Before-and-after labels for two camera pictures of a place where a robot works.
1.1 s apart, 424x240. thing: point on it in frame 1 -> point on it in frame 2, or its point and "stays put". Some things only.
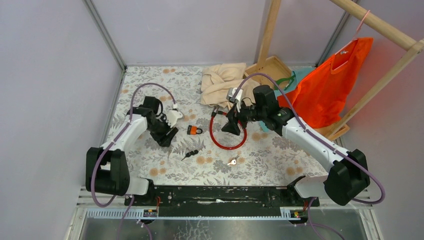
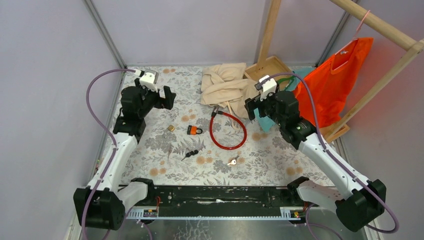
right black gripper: [233, 116] -> [254, 103]
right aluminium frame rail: [334, 37] stays put
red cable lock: [214, 112] stays put
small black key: [191, 153] stays put
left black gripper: [163, 140] -> [165, 103]
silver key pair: [233, 162] stays put
